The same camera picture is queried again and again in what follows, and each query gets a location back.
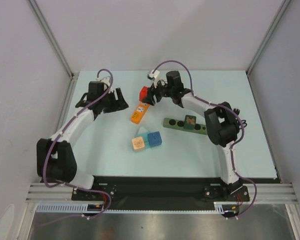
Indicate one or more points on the orange power strip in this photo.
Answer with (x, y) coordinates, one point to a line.
(139, 112)

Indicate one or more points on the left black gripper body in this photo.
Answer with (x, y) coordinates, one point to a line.
(110, 104)

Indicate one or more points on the beige cube plug adapter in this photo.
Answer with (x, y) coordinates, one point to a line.
(138, 144)

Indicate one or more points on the dark green cube plug adapter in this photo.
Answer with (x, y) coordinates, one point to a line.
(189, 122)

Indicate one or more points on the olive green power strip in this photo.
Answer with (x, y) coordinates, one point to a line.
(175, 124)

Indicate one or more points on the teal triangular power strip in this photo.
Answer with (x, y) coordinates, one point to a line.
(143, 132)

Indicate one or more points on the white slotted cable duct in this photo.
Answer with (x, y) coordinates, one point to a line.
(94, 208)

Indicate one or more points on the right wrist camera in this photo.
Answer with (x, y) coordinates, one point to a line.
(153, 75)

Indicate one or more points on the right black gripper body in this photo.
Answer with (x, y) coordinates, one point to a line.
(154, 94)

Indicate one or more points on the red cube plug adapter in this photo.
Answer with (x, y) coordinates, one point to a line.
(143, 94)

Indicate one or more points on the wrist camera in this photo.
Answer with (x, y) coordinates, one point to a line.
(106, 80)
(153, 75)

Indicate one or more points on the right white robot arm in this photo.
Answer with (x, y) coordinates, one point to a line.
(221, 122)

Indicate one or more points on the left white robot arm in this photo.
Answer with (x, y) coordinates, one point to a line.
(55, 157)

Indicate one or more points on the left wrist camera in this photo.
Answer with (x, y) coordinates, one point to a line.
(106, 80)

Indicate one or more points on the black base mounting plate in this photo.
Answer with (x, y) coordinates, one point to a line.
(156, 191)

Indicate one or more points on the blue cube plug adapter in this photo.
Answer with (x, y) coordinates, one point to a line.
(154, 139)

